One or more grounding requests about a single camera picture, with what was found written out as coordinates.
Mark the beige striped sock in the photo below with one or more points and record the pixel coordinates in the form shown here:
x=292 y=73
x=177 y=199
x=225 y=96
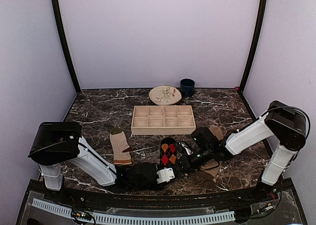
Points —
x=120 y=147

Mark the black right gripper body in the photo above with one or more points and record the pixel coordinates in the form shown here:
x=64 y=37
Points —
x=193 y=164

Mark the right black corner post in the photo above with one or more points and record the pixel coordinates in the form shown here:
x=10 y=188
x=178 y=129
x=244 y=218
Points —
x=253 y=46

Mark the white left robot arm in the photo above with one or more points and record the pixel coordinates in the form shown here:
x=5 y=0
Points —
x=58 y=142

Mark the dark blue mug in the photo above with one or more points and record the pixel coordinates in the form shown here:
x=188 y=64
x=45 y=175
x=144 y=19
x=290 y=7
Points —
x=187 y=87

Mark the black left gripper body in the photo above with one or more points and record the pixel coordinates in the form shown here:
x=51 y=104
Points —
x=132 y=188

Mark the black argyle sock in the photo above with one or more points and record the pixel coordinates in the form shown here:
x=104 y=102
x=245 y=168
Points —
x=168 y=152

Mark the white slotted cable duct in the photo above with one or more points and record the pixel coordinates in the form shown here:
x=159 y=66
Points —
x=107 y=219

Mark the black corner post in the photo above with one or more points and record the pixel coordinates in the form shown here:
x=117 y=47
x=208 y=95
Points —
x=64 y=44
x=253 y=46

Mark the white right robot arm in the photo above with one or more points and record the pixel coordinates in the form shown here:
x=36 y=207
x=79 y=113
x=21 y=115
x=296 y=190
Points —
x=290 y=125

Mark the patterned ceramic plate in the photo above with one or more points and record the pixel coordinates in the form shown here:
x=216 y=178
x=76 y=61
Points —
x=165 y=95

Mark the wooden compartment tray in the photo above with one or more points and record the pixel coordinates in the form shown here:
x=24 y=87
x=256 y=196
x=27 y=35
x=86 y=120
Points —
x=163 y=120

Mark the left black corner post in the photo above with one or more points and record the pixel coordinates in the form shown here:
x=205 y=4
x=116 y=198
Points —
x=64 y=44

